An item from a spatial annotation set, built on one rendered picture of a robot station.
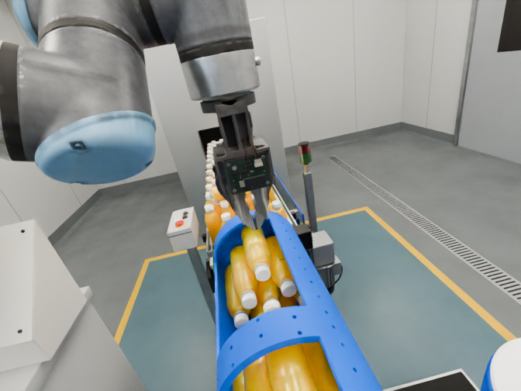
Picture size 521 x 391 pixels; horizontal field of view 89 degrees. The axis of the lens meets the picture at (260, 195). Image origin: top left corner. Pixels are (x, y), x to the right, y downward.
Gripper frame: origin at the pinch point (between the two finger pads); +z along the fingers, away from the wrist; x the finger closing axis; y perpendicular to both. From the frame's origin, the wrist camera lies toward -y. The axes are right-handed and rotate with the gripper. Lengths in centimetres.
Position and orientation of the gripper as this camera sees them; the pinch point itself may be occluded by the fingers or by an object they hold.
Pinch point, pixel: (254, 220)
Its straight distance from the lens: 44.7
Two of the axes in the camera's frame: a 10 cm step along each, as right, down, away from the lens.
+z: 1.8, 8.9, 4.3
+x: 9.7, -2.4, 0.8
